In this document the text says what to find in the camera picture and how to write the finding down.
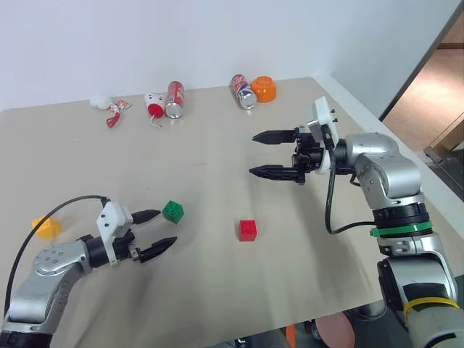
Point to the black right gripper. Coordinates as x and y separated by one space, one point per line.
308 154

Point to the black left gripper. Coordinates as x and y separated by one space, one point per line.
127 248

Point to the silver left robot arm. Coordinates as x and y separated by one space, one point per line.
47 261

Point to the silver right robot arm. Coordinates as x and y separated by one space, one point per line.
398 174

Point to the green toy brick cube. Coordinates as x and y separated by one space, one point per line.
173 211

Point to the orange plastic cup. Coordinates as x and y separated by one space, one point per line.
264 88

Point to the blue red soda can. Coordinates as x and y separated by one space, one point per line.
243 90

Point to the red toy brick cube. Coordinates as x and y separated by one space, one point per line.
248 230

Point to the yellow toy brick cube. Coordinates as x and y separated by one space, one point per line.
46 226

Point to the white red plush toy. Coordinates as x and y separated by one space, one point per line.
154 105

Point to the orange upright bar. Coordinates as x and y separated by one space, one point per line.
290 337

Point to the red round disc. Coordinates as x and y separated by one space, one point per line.
335 331

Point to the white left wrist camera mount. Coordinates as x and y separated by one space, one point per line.
108 221

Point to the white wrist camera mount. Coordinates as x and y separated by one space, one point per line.
320 116
108 221

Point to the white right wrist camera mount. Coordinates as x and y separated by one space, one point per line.
320 116

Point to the dark door frame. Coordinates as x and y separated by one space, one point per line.
417 69

